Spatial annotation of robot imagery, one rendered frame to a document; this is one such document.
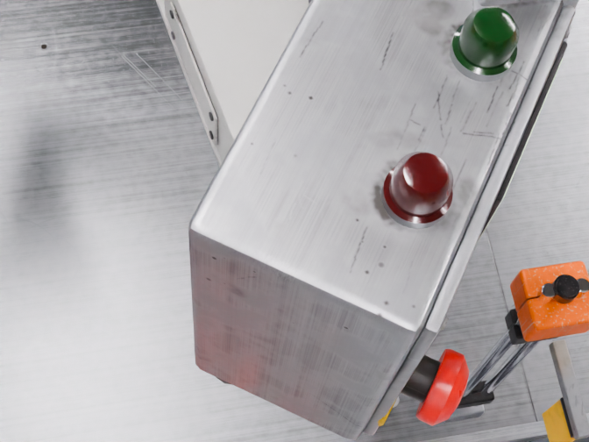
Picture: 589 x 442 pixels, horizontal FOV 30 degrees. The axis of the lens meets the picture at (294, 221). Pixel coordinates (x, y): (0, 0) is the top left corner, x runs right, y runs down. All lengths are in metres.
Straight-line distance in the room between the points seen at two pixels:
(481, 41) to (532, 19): 0.04
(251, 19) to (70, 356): 0.36
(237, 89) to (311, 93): 0.60
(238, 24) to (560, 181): 0.37
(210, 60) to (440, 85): 0.62
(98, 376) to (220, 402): 0.12
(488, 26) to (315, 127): 0.08
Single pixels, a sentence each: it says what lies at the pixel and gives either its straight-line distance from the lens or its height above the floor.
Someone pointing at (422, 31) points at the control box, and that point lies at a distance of 0.45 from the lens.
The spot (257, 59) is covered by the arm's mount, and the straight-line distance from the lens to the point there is 1.05.
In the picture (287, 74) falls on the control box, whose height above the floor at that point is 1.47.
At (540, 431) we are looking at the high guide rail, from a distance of 0.94.
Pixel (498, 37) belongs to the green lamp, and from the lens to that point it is 0.43.
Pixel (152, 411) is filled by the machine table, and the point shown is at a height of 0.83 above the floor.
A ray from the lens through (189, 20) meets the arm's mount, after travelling 1.07.
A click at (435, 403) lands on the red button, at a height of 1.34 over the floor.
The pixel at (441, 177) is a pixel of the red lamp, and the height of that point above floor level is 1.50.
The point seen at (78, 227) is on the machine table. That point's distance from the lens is 1.11.
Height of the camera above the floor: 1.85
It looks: 67 degrees down
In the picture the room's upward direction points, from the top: 10 degrees clockwise
